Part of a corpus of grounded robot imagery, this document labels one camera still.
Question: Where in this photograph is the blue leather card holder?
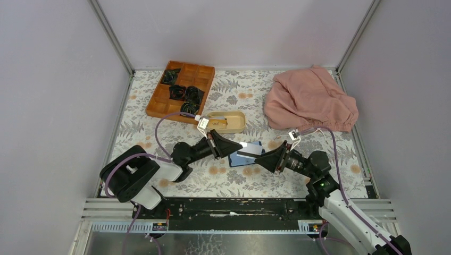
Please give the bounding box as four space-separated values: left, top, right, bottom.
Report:
228 141 265 167

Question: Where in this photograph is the white card with stripe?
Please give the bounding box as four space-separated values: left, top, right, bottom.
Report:
237 142 263 158

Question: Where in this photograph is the gold credit card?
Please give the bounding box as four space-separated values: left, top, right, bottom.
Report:
207 118 228 129

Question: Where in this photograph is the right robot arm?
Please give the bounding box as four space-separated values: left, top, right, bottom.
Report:
255 142 412 254

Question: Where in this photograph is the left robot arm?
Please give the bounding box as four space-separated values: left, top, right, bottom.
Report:
99 130 243 210

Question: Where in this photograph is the cream oval tray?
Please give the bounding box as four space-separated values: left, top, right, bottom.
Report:
206 110 246 133

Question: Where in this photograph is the floral table mat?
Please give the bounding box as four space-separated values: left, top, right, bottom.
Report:
111 71 368 198

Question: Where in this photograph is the black rolled item bottom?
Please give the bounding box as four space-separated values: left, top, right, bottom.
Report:
180 101 200 117

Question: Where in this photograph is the black rolled item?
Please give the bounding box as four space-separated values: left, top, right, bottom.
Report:
161 69 181 86
185 86 204 105
169 84 186 101
180 101 200 117

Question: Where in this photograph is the black rolled item middle right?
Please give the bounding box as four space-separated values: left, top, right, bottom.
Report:
185 86 204 105

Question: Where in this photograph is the pink cloth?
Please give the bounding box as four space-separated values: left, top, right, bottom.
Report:
263 65 359 132

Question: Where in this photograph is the black rolled item middle left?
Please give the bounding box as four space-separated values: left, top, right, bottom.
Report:
169 84 186 101

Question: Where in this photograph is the wooden compartment tray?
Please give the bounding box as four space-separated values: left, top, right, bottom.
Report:
145 61 215 124

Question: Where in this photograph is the black rolled item top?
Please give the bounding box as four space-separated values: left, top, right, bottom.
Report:
161 69 181 86

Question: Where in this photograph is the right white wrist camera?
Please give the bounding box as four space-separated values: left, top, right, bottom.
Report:
288 129 302 150

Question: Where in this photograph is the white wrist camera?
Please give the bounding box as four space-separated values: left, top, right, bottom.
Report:
195 115 210 138
288 129 302 150

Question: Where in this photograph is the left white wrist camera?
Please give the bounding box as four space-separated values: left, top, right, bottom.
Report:
195 115 210 138

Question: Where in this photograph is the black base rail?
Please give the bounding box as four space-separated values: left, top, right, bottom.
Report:
132 197 325 231

